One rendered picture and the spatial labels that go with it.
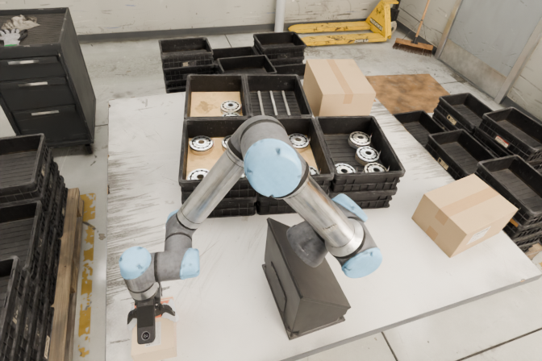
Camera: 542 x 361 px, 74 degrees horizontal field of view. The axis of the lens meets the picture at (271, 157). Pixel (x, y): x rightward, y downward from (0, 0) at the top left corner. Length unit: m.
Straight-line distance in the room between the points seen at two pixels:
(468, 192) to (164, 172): 1.33
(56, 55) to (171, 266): 1.88
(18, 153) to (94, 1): 2.54
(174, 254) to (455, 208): 1.09
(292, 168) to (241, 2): 4.09
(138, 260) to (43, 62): 1.86
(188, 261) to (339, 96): 1.31
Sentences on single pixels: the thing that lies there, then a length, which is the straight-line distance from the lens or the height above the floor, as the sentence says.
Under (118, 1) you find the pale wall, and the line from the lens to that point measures 4.59.
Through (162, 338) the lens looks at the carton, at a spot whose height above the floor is 0.78.
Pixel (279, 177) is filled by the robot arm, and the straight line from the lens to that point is 0.75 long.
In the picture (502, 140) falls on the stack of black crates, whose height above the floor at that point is 0.53.
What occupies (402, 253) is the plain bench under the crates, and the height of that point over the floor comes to 0.70.
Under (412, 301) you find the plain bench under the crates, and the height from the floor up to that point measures 0.70.
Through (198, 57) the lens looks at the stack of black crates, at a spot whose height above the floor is 0.55.
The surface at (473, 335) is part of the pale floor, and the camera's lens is 2.38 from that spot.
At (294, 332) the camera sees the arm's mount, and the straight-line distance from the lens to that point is 1.29.
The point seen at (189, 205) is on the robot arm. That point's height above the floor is 1.14.
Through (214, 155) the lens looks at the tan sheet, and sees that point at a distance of 1.60.
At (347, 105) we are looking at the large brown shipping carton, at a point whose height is 0.83.
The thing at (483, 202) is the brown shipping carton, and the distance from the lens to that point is 1.69.
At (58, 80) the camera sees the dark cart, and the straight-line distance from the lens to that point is 2.67.
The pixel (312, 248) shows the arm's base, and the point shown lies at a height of 0.96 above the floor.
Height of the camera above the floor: 1.90
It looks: 42 degrees down
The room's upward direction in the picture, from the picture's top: 5 degrees clockwise
